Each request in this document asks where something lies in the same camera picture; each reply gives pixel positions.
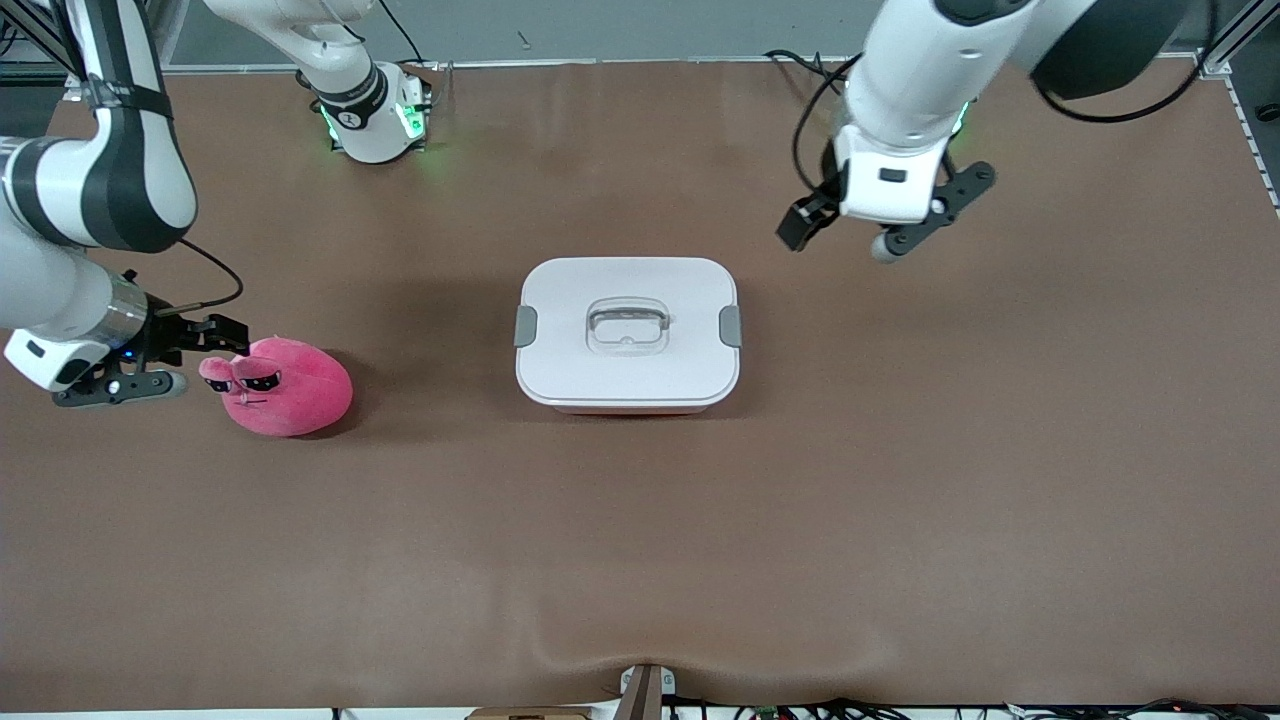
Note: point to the white box lid grey latches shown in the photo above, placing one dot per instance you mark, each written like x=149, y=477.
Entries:
x=570, y=370

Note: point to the metal mat clamp bracket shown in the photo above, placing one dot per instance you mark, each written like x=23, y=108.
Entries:
x=645, y=690

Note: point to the aluminium frame post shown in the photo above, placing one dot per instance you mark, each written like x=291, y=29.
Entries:
x=40, y=25
x=1240, y=30

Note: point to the pink plastic box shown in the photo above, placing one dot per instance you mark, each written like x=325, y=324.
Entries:
x=630, y=410

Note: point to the pink plush toy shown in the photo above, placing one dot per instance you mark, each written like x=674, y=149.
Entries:
x=295, y=390

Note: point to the brown table mat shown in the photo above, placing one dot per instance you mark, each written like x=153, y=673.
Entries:
x=640, y=550

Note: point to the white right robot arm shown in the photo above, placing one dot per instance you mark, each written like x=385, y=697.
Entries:
x=100, y=170

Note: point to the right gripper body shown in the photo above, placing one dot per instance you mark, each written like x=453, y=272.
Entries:
x=167, y=335

